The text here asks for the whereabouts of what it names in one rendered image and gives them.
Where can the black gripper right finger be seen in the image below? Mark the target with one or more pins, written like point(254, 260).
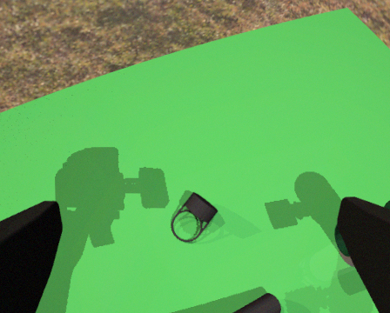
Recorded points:
point(365, 229)

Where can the dark green band with cup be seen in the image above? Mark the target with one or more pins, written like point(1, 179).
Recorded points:
point(340, 242)

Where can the black rail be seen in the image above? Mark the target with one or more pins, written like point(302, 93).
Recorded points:
point(265, 304)

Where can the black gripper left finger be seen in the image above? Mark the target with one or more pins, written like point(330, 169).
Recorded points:
point(28, 246)

